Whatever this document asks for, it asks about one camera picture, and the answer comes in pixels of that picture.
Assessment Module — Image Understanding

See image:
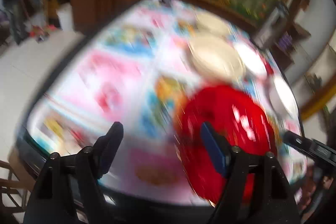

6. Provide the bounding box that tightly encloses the red scalloped plate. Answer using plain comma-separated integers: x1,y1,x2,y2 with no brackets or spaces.
173,84,279,205

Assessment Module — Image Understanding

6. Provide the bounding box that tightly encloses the beige ribbed bowl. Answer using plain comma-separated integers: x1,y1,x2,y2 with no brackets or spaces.
189,32,246,83

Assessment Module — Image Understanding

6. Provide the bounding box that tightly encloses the white foam plate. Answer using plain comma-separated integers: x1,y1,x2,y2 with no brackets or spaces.
269,75,298,119

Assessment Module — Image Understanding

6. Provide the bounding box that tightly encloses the wooden chair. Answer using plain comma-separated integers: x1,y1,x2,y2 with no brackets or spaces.
0,160,28,215

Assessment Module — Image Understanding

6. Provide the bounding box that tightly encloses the colourful fruit tablecloth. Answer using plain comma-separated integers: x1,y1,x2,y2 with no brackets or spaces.
24,0,308,206

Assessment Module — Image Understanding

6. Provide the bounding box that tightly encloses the white foam bowl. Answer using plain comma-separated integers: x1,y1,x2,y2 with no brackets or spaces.
234,42,268,79

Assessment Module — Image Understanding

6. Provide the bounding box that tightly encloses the steel thermos jug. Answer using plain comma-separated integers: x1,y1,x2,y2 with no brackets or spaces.
251,2,289,51

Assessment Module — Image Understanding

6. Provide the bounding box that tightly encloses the beige bowl on table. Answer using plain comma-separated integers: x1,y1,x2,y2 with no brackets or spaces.
195,11,231,36

